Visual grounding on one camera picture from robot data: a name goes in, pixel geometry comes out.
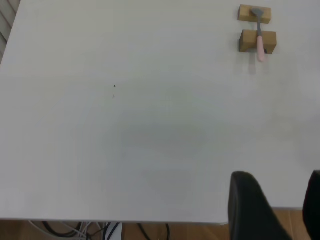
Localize flat rectangular wooden block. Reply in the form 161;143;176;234
237;4;272;25

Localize arched wooden block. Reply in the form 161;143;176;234
238;29;278;54

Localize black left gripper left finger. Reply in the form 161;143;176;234
228;171;294;240

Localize white table leg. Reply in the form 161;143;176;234
102;222;124;240

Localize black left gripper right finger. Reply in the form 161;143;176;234
302;169;320;240

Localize black cable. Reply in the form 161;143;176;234
136;222;171;240
41;221;79;238

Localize thin grey cable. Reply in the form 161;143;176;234
26;219;101;240

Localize grey window blind slats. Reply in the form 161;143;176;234
0;0;22;65

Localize pink handled metal spoon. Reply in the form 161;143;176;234
250;7;266;63

